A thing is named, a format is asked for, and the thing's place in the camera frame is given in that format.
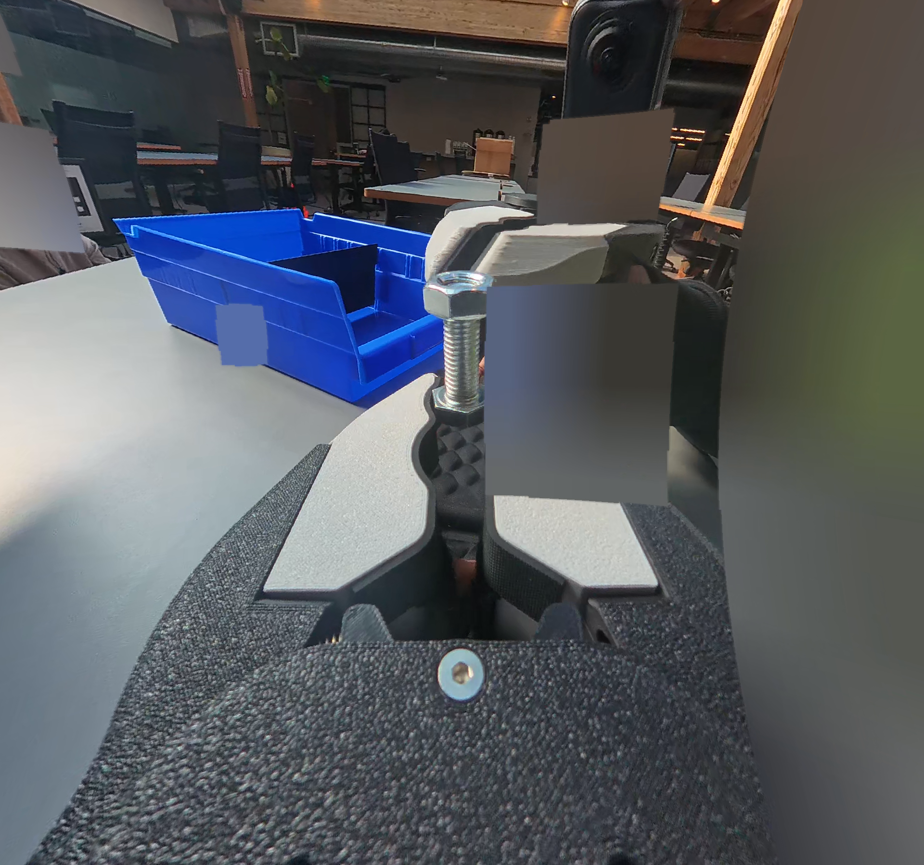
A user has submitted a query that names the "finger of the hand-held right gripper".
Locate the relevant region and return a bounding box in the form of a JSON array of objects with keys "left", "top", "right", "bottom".
[
  {"left": 480, "top": 224, "right": 616, "bottom": 287},
  {"left": 424, "top": 202, "right": 539, "bottom": 277}
]

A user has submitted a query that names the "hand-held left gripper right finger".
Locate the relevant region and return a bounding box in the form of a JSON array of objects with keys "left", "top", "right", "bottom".
[{"left": 482, "top": 495, "right": 661, "bottom": 599}]

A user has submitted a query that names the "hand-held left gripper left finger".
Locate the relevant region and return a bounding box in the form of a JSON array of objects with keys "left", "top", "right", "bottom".
[{"left": 261, "top": 373, "right": 452, "bottom": 602}]

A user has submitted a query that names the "silver bolt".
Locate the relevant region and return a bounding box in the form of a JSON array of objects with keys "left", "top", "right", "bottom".
[{"left": 423, "top": 271, "right": 494, "bottom": 407}]

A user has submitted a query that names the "blue plastic bin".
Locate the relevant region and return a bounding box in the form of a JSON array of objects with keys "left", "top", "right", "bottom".
[{"left": 114, "top": 209, "right": 445, "bottom": 407}]

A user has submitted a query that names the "person's right hand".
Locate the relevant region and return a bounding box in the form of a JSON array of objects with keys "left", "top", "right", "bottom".
[{"left": 627, "top": 264, "right": 730, "bottom": 457}]

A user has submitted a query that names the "grey wood-edged table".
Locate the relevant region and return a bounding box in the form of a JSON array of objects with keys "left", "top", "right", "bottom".
[
  {"left": 137, "top": 150, "right": 290, "bottom": 167},
  {"left": 363, "top": 173, "right": 539, "bottom": 205},
  {"left": 658, "top": 197, "right": 744, "bottom": 231}
]

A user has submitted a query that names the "wooden box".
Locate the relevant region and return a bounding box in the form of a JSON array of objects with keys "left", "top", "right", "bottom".
[{"left": 473, "top": 137, "right": 517, "bottom": 174}]

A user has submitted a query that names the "black bin divider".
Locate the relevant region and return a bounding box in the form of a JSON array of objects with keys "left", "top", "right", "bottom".
[{"left": 269, "top": 244, "right": 380, "bottom": 313}]

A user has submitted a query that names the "black honeycomb wrist rest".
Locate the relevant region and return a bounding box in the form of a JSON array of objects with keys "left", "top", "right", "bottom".
[{"left": 433, "top": 421, "right": 489, "bottom": 519}]

